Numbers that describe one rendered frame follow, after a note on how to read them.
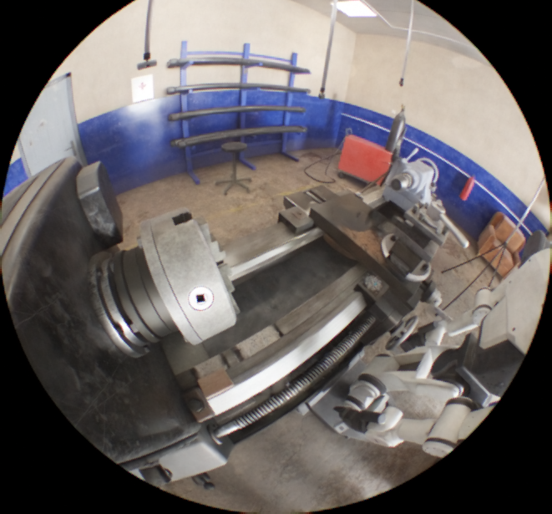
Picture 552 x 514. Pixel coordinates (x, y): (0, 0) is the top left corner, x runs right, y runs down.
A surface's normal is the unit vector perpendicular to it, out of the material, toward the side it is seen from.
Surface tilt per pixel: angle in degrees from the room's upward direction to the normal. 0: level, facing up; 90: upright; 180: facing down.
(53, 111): 90
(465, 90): 90
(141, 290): 33
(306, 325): 0
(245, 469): 0
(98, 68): 90
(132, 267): 7
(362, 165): 90
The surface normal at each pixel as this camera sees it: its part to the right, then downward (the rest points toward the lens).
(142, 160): 0.58, 0.60
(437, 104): -0.80, 0.35
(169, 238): 0.21, -0.59
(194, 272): 0.44, -0.18
